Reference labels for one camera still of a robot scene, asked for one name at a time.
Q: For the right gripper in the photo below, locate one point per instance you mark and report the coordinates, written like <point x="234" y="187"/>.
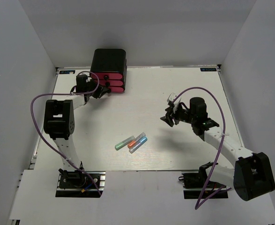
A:
<point x="169" y="118"/>

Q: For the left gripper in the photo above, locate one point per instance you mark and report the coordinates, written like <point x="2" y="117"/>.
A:
<point x="100" y="90"/>

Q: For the pink drawer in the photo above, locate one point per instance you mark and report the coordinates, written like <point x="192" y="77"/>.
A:
<point x="116" y="89"/>
<point x="106" y="76"/>
<point x="111" y="83"/>

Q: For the pink bottom drawer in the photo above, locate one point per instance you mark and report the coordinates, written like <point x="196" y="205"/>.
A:
<point x="116" y="89"/>

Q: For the pink top drawer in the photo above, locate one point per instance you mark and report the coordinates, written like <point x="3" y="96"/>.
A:
<point x="106" y="76"/>

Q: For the blue clear-capped marker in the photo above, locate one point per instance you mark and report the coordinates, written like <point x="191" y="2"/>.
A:
<point x="138" y="144"/>

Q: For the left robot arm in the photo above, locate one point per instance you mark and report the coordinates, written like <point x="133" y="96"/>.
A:
<point x="59" y="121"/>

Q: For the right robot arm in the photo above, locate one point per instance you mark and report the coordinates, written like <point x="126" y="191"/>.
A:
<point x="251" y="175"/>

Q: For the black drawer cabinet shell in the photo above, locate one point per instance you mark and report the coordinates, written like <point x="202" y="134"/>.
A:
<point x="111" y="61"/>

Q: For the orange clear-capped marker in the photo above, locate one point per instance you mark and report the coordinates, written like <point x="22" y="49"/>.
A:
<point x="135" y="141"/>

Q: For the left blue table sticker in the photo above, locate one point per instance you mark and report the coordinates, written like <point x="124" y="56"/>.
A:
<point x="66" y="72"/>

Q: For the blue table sticker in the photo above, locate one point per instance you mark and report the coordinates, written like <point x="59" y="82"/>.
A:
<point x="208" y="69"/>
<point x="66" y="72"/>

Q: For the green capped marker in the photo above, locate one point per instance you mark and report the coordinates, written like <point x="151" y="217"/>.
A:
<point x="124" y="142"/>

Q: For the right blue table sticker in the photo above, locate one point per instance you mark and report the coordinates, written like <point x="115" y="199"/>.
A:
<point x="208" y="69"/>

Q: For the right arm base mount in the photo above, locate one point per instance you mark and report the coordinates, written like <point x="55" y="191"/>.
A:
<point x="193" y="181"/>

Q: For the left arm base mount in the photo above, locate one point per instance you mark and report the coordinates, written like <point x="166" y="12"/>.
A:
<point x="79" y="185"/>

